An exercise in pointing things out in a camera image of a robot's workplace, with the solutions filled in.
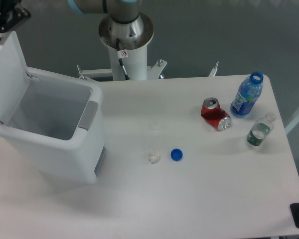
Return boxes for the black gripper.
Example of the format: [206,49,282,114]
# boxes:
[0,0,31,40]

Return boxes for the white trash can lid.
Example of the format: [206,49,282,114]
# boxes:
[0,31,30,124]

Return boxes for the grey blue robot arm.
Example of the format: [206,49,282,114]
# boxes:
[0,0,154,50]

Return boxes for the white trash can body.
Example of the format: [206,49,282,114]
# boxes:
[0,68,106,184]

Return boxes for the blue bottle cap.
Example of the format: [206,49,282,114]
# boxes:
[170,148,183,161]

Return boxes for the crushed red soda can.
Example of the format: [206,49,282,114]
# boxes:
[201,97,231,131]

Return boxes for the crumpled white paper ball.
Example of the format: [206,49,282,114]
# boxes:
[148,148,160,164]

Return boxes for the clear green label bottle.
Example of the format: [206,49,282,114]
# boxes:
[246,113,276,146]

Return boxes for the black cable on pedestal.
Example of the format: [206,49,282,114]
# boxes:
[116,38,132,81]

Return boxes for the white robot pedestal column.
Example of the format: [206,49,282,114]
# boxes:
[108,46,147,81]

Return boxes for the white metal base frame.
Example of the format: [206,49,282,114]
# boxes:
[76,59,220,81]

